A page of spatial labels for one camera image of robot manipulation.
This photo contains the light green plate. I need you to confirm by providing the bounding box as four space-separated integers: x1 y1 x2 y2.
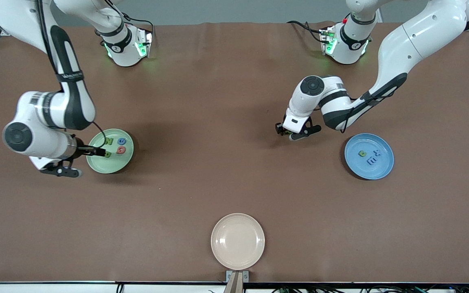
86 129 134 175

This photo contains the blue plate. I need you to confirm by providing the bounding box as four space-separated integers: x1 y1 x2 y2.
344 133 394 180

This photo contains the brown table mat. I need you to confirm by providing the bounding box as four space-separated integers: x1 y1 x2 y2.
0 21 469 284

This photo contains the beige plate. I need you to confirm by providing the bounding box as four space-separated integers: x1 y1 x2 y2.
210 213 266 271

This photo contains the black left base cable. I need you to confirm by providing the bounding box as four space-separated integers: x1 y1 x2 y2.
286 20 329 44

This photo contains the black base cable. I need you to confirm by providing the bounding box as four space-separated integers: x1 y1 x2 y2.
112 6 155 45
286 20 329 44

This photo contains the white table edge rail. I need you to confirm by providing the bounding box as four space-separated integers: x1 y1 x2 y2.
0 282 469 293

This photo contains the black right base cable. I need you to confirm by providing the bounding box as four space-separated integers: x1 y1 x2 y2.
112 6 155 45

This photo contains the grey metal mounting bracket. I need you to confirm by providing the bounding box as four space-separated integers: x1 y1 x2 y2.
226 270 250 282

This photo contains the tan camera mount post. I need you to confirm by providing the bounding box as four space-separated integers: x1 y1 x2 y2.
223 271 244 293

